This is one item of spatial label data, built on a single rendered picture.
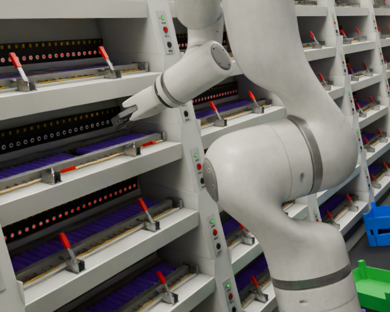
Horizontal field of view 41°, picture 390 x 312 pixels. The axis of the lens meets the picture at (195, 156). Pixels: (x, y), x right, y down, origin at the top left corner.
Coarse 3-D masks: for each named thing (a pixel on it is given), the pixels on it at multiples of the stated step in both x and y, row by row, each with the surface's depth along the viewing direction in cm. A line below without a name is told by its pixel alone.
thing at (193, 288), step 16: (176, 256) 156; (192, 256) 152; (128, 272) 147; (144, 272) 149; (160, 272) 137; (176, 272) 147; (192, 272) 151; (208, 272) 150; (96, 288) 136; (112, 288) 139; (128, 288) 140; (144, 288) 140; (160, 288) 141; (176, 288) 143; (192, 288) 143; (208, 288) 147; (80, 304) 132; (96, 304) 132; (112, 304) 132; (128, 304) 131; (144, 304) 136; (160, 304) 136; (176, 304) 136; (192, 304) 141
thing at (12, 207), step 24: (48, 144) 130; (168, 144) 143; (96, 168) 121; (120, 168) 125; (144, 168) 133; (24, 192) 105; (48, 192) 107; (72, 192) 113; (0, 216) 98; (24, 216) 103
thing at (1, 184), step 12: (120, 144) 134; (84, 156) 123; (96, 156) 126; (108, 156) 128; (36, 168) 113; (48, 168) 114; (60, 168) 117; (0, 180) 105; (12, 180) 106; (24, 180) 109
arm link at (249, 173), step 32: (256, 128) 74; (288, 128) 73; (224, 160) 71; (256, 160) 70; (288, 160) 71; (224, 192) 71; (256, 192) 70; (288, 192) 73; (256, 224) 72; (288, 224) 71; (320, 224) 76; (288, 256) 73; (320, 256) 72; (288, 288) 74
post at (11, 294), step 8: (0, 224) 97; (0, 232) 97; (0, 240) 97; (0, 248) 97; (0, 256) 96; (8, 256) 98; (0, 264) 96; (8, 264) 98; (8, 272) 97; (8, 280) 97; (16, 280) 98; (8, 288) 97; (16, 288) 98; (0, 296) 95; (8, 296) 97; (16, 296) 98; (0, 304) 95; (8, 304) 97; (16, 304) 98
